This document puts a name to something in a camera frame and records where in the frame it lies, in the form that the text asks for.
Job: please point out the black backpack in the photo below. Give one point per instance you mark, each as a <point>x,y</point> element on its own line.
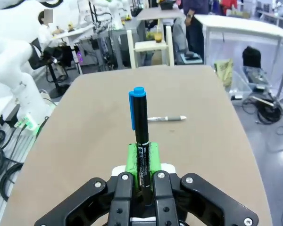
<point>251,57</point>

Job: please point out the grey top table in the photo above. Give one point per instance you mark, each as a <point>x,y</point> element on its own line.
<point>160,13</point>

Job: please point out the white wooden stool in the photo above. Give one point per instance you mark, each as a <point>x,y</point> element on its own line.
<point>151,46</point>

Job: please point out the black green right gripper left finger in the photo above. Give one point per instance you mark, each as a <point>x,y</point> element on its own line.
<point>119,202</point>

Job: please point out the yellow-green printed bag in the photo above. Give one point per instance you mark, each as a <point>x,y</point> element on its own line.
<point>224,70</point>

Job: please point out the plastic cup with drink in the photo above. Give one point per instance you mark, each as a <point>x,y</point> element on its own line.
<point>158,37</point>

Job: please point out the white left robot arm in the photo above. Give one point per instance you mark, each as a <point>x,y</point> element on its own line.
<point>11,58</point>

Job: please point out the white desk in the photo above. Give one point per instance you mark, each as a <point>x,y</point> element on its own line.
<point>72,34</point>

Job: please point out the grey white pen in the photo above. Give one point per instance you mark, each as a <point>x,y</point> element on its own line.
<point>167,118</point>

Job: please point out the white table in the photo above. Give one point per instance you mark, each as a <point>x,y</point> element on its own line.
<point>238,24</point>

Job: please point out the standing person in dark clothes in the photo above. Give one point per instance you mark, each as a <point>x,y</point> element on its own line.
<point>195,28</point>

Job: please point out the white pen holder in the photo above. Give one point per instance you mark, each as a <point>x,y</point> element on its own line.
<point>168,168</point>

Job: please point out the seated person in white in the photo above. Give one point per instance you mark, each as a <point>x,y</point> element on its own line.
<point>45,35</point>

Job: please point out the clear plastic box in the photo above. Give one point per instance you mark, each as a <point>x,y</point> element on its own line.
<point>243,84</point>

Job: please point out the black marker with blue cap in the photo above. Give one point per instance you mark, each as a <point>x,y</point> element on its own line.
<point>140,117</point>

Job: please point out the black office chair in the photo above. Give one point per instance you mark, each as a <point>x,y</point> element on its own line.
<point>49,63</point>

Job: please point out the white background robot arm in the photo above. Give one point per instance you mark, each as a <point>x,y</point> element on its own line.
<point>114,14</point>

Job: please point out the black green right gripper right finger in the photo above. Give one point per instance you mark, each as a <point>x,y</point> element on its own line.
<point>165,202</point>

